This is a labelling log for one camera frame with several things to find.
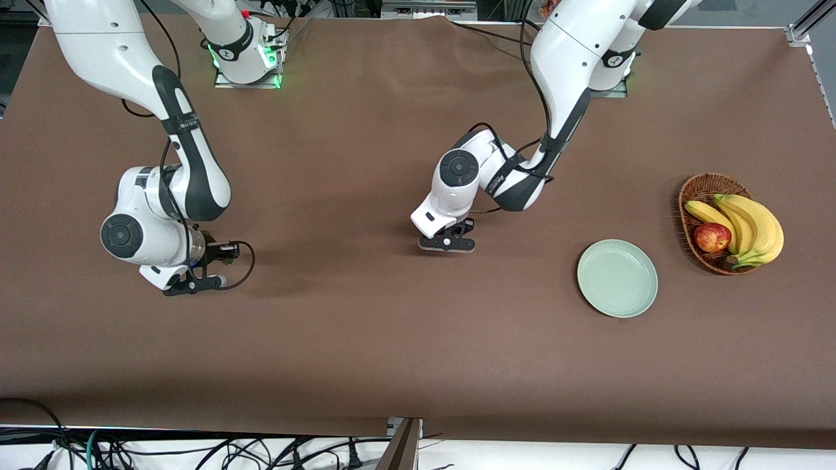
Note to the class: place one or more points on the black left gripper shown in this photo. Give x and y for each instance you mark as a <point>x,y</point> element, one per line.
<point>468,227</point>

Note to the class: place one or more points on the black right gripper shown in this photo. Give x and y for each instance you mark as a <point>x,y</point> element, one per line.
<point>208,250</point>

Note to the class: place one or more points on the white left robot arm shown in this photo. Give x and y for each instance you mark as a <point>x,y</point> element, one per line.
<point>568,59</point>

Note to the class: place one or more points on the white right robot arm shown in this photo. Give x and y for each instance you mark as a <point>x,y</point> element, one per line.
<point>98,52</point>

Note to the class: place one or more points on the pale green round plate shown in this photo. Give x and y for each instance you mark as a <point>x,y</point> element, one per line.
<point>617,278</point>

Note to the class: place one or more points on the brown table cover sheet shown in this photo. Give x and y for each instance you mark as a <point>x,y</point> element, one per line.
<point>366,326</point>

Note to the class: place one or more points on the grey metal box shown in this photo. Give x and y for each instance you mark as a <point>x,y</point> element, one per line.
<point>428,9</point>

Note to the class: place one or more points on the orange patterned object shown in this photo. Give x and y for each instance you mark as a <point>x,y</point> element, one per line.
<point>547,6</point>

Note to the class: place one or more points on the brown wicker basket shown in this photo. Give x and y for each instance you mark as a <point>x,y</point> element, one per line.
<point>702,189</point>

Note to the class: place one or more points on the red apple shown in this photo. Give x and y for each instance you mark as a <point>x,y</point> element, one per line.
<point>712,237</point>

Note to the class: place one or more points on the yellow banana bunch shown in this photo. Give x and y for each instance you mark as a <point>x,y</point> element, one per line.
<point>761,228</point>

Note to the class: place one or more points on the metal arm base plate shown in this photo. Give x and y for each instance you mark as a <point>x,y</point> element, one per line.
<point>255,83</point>
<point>610,94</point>

